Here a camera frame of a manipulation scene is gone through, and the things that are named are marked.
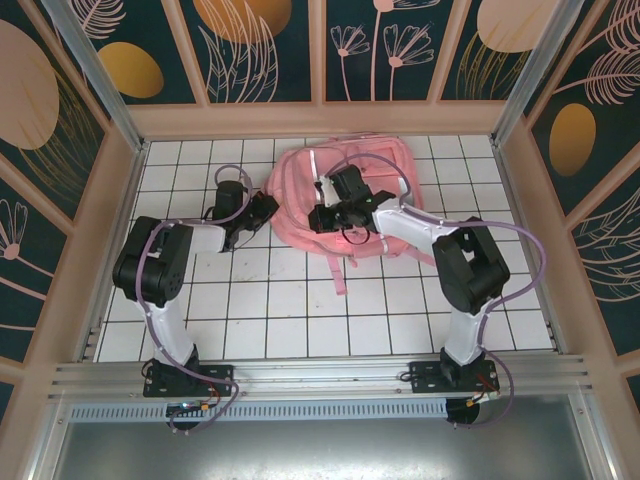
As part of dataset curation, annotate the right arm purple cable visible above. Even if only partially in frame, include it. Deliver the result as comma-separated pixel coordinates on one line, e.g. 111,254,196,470
339,152,546,431

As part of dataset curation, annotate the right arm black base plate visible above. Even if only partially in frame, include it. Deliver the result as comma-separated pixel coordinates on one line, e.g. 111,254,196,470
408,360,501,394

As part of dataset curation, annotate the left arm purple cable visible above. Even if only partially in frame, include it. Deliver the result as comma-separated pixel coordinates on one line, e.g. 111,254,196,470
137,164,261,436

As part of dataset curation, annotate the aluminium frame post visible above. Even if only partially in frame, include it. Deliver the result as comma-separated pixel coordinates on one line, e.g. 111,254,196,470
39,0,146,154
492,0,591,146

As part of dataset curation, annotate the slotted grey cable duct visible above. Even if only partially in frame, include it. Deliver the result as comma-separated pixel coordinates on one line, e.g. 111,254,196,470
67,399,451,421

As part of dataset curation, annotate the aluminium mounting rail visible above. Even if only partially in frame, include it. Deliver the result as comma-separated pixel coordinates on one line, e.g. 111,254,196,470
47,354,596,401

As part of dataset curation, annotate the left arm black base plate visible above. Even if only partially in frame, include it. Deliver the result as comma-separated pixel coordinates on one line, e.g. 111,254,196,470
143,363,236,399

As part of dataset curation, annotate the grey metal sheet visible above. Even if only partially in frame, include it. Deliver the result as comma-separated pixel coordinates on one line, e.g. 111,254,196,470
29,419,616,480

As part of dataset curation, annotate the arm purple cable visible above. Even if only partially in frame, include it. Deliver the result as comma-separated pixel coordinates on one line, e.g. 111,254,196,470
339,152,546,431
137,164,261,436

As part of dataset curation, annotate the aluminium table side rail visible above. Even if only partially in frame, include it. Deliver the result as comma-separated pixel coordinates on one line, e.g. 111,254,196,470
492,142,569,357
74,142,149,362

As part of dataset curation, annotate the pink backpack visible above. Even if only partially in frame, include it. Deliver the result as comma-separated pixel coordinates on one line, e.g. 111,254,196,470
263,133,436,296

